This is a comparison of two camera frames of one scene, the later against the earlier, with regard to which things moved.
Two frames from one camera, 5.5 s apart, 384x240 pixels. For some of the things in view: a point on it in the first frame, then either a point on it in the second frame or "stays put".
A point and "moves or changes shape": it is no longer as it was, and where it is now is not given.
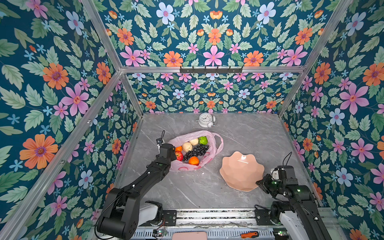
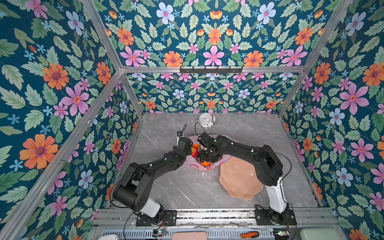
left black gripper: (173, 156) → (189, 150)
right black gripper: (263, 183) → (202, 158)
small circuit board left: (161, 232) stays put
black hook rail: (211, 71) stays put
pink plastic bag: (215, 142) moves or changes shape
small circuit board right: (280, 233) stays put
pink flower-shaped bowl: (241, 172) moves or changes shape
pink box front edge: (189, 235) stays put
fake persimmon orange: (194, 160) → (205, 163)
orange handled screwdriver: (252, 234) stays put
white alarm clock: (206, 120) stays put
